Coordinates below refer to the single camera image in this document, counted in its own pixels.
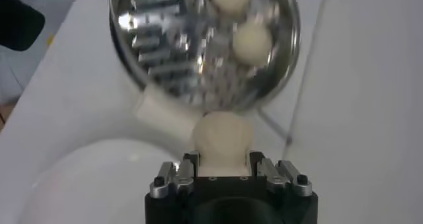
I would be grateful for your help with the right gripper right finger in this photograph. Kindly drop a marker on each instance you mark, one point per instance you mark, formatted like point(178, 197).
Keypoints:
point(284, 179)

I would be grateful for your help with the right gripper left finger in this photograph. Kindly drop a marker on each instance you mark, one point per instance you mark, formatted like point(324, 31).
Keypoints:
point(172, 179)

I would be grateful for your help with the stainless steel steamer basket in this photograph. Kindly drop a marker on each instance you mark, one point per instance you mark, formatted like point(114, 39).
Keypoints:
point(158, 47)

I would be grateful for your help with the white round plate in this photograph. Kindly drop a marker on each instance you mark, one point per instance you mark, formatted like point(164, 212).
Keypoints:
point(99, 185)

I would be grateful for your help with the black robot torso cover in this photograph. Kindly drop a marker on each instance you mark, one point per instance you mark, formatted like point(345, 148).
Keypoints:
point(20, 23)

